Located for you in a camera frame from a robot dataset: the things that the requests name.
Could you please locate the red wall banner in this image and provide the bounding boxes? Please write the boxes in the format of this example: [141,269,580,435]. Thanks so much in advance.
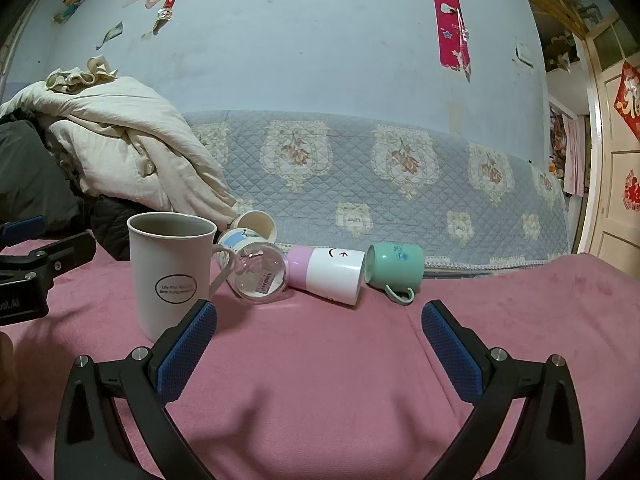
[424,0,472,82]

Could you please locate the dark grey garment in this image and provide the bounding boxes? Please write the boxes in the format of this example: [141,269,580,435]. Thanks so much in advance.
[0,119,85,235]

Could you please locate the cream panel door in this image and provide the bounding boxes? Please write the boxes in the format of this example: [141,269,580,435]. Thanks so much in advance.
[575,19,640,257]

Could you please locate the pink and white cup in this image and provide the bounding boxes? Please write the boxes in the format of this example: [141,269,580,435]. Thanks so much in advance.
[286,244,367,307]

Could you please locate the green cup with handle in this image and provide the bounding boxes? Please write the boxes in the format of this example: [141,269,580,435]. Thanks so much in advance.
[362,241,426,305]

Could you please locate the cream cup with blue print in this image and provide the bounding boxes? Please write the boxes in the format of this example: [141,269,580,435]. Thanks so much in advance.
[216,210,278,262]

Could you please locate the cream quilt pile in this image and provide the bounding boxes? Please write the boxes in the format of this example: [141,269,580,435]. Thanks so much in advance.
[0,75,239,227]

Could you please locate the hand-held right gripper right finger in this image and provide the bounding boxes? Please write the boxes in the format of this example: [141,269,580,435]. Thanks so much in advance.
[421,299,587,480]

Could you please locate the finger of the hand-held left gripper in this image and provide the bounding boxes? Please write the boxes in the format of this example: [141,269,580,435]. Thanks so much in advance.
[0,215,47,249]
[0,232,97,292]

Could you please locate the blue quilted floral cover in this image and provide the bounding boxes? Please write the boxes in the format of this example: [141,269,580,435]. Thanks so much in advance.
[181,109,572,275]

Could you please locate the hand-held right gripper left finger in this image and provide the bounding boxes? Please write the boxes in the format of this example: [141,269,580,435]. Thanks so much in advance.
[54,299,219,480]

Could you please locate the pink bed sheet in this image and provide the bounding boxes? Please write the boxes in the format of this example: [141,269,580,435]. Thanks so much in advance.
[0,229,640,480]

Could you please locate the red paper door decoration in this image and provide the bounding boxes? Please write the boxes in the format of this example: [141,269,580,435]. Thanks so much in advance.
[613,60,640,142]

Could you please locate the pink hanging clothes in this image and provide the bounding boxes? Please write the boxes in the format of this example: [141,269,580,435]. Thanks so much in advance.
[562,115,587,197]

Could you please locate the person's left hand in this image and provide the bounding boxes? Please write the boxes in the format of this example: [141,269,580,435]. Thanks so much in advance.
[0,332,21,421]

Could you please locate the clear glass cup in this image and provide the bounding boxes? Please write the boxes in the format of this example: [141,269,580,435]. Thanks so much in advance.
[225,242,291,304]

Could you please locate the cream ruffled cloth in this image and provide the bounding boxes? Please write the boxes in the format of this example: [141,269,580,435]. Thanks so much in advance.
[46,56,119,94]

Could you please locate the red paper cutout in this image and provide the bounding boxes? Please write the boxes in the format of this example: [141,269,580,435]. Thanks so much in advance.
[622,170,640,212]

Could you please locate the black quilted jacket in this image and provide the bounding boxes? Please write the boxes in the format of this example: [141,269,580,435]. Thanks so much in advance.
[90,194,135,262]

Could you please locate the white mug with oval label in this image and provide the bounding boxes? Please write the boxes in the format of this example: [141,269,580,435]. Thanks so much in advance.
[126,212,239,344]

